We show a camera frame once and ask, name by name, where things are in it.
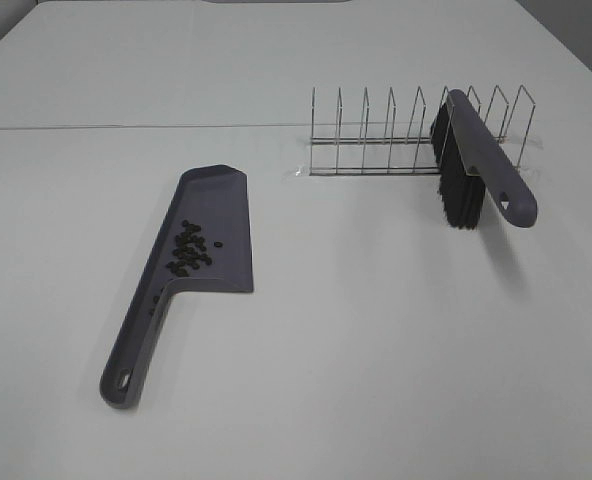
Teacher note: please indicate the pile of coffee beans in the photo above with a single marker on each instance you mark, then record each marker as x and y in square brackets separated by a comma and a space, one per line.
[190, 252]

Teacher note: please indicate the purple plastic dustpan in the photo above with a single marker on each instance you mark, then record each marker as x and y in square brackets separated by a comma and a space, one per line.
[216, 198]

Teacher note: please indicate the metal wire rack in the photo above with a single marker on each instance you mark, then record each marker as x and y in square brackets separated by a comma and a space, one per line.
[392, 138]

